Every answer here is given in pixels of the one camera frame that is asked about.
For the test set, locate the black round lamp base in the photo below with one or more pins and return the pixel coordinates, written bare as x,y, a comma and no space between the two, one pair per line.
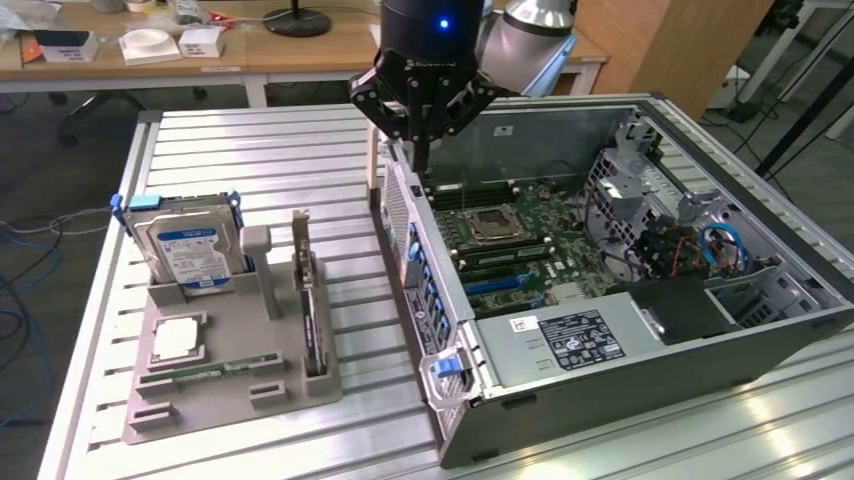
296,24

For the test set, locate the orange card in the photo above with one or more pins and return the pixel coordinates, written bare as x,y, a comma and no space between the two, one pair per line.
29,52

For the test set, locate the wooden cabinet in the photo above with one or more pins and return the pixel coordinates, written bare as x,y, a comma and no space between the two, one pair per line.
667,50

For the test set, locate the silver hard disk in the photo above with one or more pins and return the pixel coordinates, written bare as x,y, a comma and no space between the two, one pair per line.
189,250

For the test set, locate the beige corner bracket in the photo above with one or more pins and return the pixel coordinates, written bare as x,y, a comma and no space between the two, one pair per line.
371,160

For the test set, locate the black power adapter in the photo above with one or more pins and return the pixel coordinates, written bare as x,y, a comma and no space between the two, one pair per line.
742,114

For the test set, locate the silver chipset heatsink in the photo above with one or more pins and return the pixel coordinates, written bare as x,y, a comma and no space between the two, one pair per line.
569,292

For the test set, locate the wooden desk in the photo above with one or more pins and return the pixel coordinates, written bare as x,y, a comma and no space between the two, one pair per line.
300,55

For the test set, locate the metal disk bay cage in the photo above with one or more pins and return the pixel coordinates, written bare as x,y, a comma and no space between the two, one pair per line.
620,200

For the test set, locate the plain white box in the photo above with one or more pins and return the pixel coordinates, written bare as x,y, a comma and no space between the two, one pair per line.
200,44

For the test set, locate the metal CPU socket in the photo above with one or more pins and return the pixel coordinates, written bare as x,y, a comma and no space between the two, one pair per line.
489,225

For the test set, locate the white box with dark lid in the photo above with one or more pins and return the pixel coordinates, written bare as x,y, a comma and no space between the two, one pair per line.
66,47

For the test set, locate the grey printed parts rack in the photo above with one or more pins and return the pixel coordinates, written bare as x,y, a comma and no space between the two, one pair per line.
267,400

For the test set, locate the blue disk caddy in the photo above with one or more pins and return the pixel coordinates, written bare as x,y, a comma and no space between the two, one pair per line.
118,210

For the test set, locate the beige tape roll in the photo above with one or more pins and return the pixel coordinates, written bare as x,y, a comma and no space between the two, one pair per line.
141,6

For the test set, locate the green motherboard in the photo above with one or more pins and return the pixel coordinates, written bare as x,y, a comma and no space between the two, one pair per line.
567,240

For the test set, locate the grey open PC case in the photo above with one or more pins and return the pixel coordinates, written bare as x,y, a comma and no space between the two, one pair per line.
600,410

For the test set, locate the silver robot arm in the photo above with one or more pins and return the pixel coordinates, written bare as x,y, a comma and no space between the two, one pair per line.
533,30

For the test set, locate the black office chair base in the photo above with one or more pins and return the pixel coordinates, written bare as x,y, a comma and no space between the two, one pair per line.
86,107

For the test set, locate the black Nvidia graphics card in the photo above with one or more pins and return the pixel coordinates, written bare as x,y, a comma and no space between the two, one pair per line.
309,310

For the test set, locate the black slanted pole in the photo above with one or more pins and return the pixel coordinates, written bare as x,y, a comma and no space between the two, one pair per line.
803,97

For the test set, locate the grey cup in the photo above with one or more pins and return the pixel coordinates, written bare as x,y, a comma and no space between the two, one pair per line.
108,6

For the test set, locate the white box with round insert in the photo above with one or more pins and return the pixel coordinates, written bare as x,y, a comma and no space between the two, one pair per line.
149,50

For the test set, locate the silver CPU chip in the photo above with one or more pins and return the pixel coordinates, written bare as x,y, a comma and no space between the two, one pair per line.
176,337

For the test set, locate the installed green RAM stick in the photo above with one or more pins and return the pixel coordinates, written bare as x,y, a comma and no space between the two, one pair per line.
507,254

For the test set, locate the blue case latch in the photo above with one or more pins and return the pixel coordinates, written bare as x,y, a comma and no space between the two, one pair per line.
445,371

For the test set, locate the grey power supply unit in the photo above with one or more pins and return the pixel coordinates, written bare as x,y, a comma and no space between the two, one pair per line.
573,340

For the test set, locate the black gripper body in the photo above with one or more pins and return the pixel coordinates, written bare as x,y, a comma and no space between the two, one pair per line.
427,45

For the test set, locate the blue expansion slot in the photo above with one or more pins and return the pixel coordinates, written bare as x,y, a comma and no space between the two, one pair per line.
496,285

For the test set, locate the small red object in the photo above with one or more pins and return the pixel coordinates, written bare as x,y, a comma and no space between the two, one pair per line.
223,18

